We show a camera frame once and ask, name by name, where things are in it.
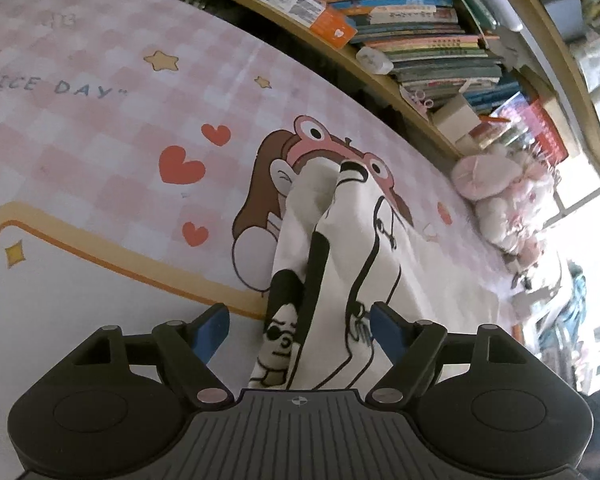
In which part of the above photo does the clear plastic packet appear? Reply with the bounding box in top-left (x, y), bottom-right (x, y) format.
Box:
top-left (472, 92), bottom-right (531, 151)

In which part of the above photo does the row of books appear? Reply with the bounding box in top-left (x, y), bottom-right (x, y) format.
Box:
top-left (190, 0), bottom-right (531, 116)

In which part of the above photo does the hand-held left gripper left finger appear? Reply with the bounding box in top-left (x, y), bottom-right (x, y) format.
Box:
top-left (60, 303), bottom-right (233, 407)

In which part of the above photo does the white cartoon print t-shirt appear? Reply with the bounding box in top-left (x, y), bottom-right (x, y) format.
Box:
top-left (245, 157), bottom-right (526, 391)

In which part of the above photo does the pink white plush rabbit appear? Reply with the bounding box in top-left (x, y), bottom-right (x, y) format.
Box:
top-left (450, 147), bottom-right (556, 256)

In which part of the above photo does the small pink plush toy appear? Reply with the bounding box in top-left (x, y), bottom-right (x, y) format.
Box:
top-left (500, 237), bottom-right (543, 273)

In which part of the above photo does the white orange toothpaste box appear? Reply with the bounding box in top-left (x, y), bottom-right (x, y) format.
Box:
top-left (256, 0), bottom-right (358, 51)

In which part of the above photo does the wooden shelf board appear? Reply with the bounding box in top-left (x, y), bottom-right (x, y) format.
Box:
top-left (480, 0), bottom-right (600, 178)
top-left (155, 0), bottom-right (473, 161)

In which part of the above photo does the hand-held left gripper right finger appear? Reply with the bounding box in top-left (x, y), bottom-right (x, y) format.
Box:
top-left (366, 301), bottom-right (543, 407)

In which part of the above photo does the white power adapter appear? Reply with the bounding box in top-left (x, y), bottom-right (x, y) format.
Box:
top-left (355, 46), bottom-right (395, 75)

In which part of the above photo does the red box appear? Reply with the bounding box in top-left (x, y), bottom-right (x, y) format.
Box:
top-left (517, 95), bottom-right (571, 161)

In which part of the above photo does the white square box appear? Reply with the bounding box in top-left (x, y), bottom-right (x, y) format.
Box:
top-left (432, 94), bottom-right (481, 136)

